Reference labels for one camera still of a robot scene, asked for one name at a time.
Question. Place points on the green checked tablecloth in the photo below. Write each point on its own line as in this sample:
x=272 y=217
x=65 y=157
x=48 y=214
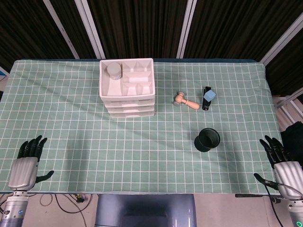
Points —
x=142 y=146

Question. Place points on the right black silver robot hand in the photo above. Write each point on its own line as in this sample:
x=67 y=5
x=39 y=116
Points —
x=287 y=175

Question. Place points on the right blue silver robot arm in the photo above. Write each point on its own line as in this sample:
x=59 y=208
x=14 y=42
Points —
x=296 y=212

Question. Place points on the white aluminium post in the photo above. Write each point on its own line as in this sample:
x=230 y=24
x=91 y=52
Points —
x=61 y=29
x=91 y=30
x=281 y=39
x=185 y=28

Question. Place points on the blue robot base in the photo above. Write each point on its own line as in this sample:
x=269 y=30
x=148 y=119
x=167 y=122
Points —
x=144 y=210

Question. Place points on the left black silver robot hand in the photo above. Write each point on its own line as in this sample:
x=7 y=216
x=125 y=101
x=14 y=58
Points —
x=23 y=172

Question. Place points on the white cup on drawer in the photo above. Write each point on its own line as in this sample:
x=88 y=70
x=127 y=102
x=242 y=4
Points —
x=114 y=70

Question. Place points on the black mesh pen cup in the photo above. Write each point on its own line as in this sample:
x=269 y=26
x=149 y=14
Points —
x=207 y=140

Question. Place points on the aluminium frame rail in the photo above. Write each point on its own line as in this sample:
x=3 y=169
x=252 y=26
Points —
x=290 y=100

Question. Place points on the black bag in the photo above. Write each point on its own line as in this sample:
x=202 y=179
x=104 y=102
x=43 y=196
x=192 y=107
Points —
x=293 y=139

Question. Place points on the left blue silver robot arm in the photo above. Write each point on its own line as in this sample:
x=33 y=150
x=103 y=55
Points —
x=14 y=210

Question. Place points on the black stapler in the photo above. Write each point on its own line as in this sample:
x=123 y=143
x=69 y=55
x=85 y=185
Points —
x=205 y=105

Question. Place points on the white drawer cabinet frame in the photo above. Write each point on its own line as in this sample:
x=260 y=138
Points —
x=113 y=87

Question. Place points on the blue foam cube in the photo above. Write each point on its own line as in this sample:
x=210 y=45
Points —
x=209 y=95

